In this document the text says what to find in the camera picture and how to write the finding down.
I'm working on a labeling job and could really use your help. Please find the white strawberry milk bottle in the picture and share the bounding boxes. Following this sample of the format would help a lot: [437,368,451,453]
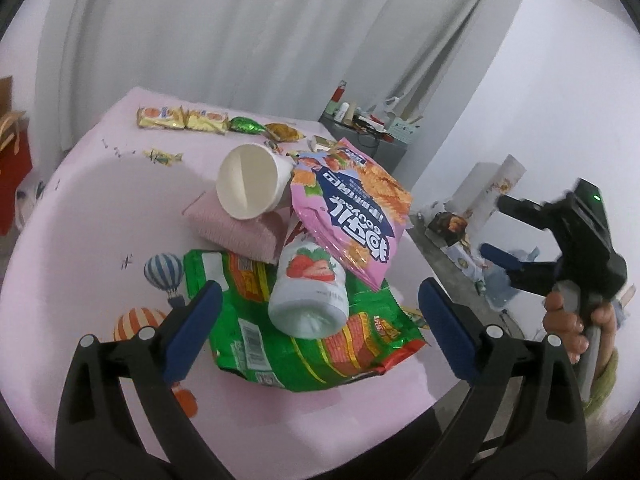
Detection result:
[268,215,349,338]

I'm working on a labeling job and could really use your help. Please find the white paper cup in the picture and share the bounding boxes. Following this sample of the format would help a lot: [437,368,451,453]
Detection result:
[216,143,296,222]

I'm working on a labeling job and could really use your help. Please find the white and gold box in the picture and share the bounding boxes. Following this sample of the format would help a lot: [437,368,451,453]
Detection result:
[306,135,341,155]

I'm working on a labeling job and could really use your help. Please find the yellow biscuit packet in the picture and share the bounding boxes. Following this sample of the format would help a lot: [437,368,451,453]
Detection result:
[136,106,187,130]
[184,107,229,134]

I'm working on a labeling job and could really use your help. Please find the pink printed tablecloth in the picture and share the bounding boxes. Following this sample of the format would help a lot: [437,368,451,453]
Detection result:
[0,86,466,467]

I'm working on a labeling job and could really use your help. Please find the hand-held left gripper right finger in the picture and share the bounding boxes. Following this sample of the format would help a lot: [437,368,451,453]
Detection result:
[418,277,588,480]

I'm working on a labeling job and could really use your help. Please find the grey cabinet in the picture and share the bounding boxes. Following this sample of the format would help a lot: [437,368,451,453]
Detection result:
[318,112,413,171]

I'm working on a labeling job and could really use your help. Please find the mint green box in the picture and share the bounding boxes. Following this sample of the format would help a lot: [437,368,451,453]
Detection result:
[387,115,423,144]

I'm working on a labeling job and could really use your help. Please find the white curtain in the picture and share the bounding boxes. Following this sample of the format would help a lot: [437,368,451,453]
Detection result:
[45,0,538,128]

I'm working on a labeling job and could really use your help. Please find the red bag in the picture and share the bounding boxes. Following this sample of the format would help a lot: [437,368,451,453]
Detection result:
[0,110,34,237]

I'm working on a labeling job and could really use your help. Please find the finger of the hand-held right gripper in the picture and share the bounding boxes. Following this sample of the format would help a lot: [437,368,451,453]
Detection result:
[497,194,557,235]
[480,243,563,295]

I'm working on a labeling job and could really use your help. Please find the small yellow candy wrapper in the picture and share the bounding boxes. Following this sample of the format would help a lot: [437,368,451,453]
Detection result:
[142,148,184,166]

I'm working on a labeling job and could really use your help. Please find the person's right hand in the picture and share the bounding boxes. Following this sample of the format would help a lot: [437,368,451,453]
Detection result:
[544,290,618,366]

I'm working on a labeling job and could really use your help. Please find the gold candy wrapper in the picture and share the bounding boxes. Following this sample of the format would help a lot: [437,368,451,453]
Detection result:
[263,122,306,142]

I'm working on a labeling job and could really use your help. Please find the pink snack bag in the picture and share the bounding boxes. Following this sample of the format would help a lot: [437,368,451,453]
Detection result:
[290,137,413,293]

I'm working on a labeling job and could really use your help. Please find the pink cloth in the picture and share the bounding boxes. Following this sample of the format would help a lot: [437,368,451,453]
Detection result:
[182,191,288,265]

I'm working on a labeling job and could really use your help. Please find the printed cardboard box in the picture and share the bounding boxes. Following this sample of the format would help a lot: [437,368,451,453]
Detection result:
[425,210,472,247]

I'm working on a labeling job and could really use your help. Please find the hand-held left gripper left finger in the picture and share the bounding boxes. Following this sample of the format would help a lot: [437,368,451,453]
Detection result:
[55,280,236,480]

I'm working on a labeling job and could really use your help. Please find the green snack bag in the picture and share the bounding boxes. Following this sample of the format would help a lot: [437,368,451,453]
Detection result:
[182,249,427,393]

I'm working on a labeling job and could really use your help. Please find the white printed poster roll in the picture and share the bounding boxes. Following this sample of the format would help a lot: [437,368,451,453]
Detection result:
[450,155,528,222]

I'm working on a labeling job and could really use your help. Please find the green candy wrapper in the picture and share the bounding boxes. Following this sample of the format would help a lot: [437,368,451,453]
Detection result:
[227,116,266,137]

